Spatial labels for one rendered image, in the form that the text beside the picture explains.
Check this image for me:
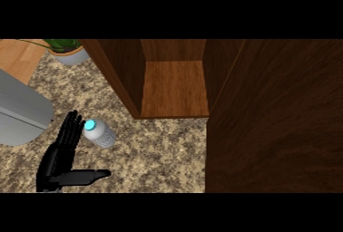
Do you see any grey rounded appliance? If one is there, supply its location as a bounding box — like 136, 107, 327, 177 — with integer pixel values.
0, 68, 55, 147

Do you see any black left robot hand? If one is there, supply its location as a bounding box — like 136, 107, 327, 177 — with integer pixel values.
36, 110, 113, 193

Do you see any brown wooden cabinet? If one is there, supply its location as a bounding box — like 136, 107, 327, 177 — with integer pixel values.
79, 39, 249, 121

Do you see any green plant in grey pot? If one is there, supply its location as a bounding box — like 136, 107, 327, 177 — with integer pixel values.
18, 39, 92, 66

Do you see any dark brown cabinet door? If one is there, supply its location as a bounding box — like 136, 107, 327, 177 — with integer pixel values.
204, 39, 343, 194

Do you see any clear water bottle, cyan cap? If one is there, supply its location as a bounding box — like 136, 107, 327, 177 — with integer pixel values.
82, 118, 118, 150

